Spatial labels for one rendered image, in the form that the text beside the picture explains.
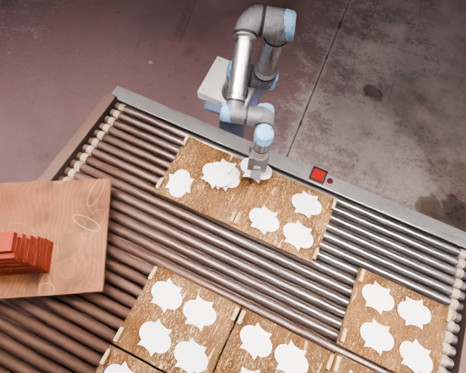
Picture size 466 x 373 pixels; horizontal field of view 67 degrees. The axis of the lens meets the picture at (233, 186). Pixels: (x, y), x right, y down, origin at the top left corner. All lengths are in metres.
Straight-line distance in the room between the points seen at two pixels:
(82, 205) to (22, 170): 1.55
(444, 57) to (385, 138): 1.22
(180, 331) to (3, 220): 0.88
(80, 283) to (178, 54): 2.50
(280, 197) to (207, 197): 0.36
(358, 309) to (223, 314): 0.58
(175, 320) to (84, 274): 0.41
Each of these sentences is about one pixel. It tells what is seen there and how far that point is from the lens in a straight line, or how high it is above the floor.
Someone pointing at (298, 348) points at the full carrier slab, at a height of 0.95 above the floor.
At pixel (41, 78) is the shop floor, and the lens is 3.66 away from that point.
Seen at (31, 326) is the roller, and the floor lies 0.92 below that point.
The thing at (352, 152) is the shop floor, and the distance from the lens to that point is 3.12.
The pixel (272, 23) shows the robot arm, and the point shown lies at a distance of 1.53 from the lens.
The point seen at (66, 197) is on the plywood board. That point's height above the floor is 1.04.
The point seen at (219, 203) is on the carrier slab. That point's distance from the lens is 1.69.
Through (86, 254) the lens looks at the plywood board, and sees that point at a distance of 1.60.
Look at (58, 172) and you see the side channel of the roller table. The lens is 1.91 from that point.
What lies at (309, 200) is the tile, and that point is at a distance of 1.75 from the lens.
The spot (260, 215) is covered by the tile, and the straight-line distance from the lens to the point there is 1.67.
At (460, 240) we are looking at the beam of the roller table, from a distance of 2.03.
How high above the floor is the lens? 2.50
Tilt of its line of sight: 65 degrees down
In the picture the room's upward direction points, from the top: 7 degrees clockwise
